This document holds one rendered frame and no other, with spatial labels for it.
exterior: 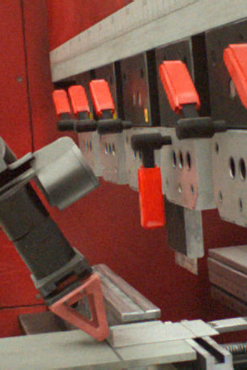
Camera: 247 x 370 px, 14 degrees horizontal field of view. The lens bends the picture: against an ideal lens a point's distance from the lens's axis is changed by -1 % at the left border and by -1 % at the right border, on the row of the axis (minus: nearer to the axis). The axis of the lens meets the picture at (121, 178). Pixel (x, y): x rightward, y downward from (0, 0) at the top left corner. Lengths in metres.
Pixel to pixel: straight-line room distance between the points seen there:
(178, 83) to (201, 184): 0.12
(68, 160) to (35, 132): 0.87
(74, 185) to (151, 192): 0.16
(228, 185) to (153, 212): 0.19
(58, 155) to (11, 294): 0.90
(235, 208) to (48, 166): 0.38
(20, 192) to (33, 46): 0.90
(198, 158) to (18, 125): 1.10
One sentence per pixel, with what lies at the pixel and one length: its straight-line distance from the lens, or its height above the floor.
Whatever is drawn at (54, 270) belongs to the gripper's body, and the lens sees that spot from 1.14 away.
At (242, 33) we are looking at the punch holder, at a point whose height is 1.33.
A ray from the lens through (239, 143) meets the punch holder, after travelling 0.79.
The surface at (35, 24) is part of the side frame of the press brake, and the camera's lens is 2.01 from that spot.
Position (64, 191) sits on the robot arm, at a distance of 1.13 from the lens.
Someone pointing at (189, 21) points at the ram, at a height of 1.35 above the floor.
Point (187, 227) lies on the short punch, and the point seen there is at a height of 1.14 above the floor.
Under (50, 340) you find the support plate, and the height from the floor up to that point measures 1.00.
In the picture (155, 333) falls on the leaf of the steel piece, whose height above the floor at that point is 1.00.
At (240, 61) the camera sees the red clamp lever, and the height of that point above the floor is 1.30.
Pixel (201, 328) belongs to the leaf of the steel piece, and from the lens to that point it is 1.22.
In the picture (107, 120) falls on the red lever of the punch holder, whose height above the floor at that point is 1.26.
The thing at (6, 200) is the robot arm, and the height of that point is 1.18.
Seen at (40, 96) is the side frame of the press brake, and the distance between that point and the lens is 2.00.
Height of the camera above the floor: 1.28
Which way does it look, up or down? 4 degrees down
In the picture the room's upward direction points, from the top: 4 degrees counter-clockwise
